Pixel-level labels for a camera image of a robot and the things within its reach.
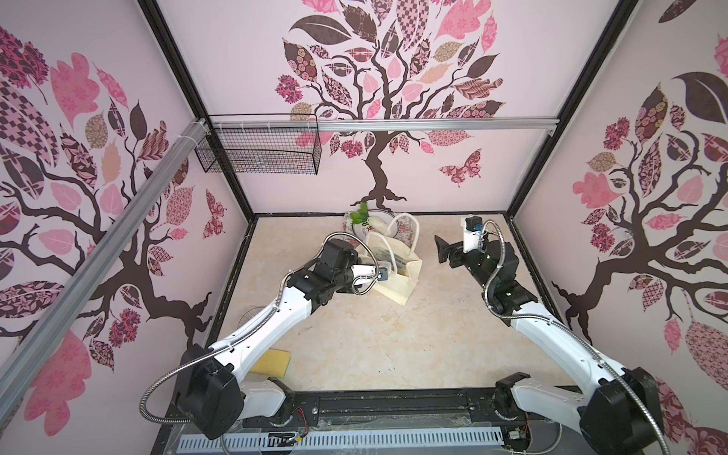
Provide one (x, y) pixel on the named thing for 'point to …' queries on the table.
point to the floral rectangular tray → (405, 230)
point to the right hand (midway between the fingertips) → (455, 229)
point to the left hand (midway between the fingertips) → (356, 266)
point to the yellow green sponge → (274, 362)
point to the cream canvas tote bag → (402, 263)
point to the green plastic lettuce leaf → (361, 216)
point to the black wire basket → (262, 144)
